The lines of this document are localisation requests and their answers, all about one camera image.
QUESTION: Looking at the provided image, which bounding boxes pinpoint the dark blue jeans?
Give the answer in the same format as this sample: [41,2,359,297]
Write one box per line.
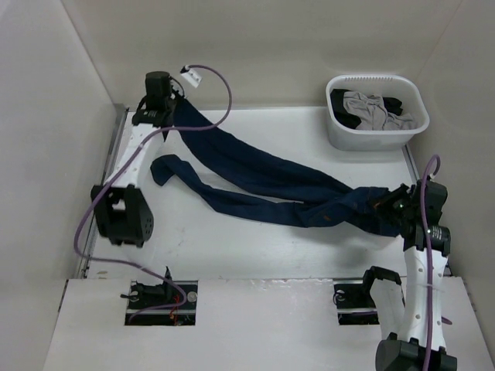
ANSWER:
[150,98,399,237]

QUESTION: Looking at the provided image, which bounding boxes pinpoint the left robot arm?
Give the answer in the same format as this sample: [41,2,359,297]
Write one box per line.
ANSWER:
[90,71,178,248]

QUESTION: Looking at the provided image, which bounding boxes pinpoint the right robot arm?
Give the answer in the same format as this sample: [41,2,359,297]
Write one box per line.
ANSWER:
[358,180,458,370]

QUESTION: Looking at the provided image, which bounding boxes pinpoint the grey garment in basket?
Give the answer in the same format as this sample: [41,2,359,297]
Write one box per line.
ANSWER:
[342,90,418,132]

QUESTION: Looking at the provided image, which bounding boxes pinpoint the white plastic basket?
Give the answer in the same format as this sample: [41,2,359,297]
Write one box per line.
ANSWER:
[326,75,430,151]

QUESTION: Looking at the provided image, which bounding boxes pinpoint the black garment in basket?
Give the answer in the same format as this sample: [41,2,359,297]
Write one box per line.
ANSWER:
[329,87,405,131]

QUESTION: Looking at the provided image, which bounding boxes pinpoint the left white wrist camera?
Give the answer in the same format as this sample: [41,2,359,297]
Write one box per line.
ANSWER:
[180,65,202,88]

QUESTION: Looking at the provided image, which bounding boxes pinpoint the left aluminium table rail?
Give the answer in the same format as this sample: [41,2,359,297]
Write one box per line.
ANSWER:
[73,104,129,279]

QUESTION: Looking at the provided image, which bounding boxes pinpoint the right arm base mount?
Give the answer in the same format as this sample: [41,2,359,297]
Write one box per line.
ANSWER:
[333,279,379,325]

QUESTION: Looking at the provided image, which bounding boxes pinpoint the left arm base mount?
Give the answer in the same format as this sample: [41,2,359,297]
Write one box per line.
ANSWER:
[121,281,199,326]

